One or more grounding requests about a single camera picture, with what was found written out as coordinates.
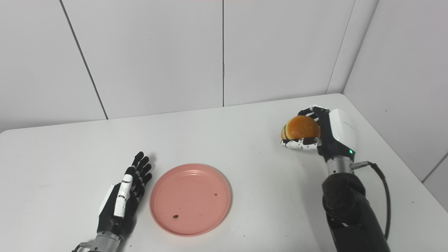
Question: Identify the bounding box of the pink plate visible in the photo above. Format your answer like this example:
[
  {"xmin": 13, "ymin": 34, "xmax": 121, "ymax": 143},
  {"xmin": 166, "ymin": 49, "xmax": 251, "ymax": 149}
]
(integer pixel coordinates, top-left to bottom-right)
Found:
[{"xmin": 149, "ymin": 163, "xmax": 231, "ymax": 237}]

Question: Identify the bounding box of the toy hamburger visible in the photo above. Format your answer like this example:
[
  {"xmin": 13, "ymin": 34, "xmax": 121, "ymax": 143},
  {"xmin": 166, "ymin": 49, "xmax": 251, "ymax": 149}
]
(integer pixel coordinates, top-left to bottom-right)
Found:
[{"xmin": 281, "ymin": 115, "xmax": 321, "ymax": 141}]

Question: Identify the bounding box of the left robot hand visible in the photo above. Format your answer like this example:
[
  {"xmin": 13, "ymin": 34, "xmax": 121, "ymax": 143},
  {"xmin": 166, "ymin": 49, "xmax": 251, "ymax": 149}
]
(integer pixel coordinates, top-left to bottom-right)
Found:
[{"xmin": 97, "ymin": 151, "xmax": 153, "ymax": 240}]

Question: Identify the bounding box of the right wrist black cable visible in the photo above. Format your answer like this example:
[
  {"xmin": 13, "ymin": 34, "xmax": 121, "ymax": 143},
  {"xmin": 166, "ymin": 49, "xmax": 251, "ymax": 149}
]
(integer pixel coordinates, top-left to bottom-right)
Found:
[{"xmin": 351, "ymin": 161, "xmax": 391, "ymax": 240}]

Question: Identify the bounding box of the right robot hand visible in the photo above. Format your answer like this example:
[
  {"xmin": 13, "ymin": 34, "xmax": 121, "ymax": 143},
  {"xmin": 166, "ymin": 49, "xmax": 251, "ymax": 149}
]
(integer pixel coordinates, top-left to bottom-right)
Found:
[{"xmin": 281, "ymin": 106, "xmax": 357, "ymax": 163}]

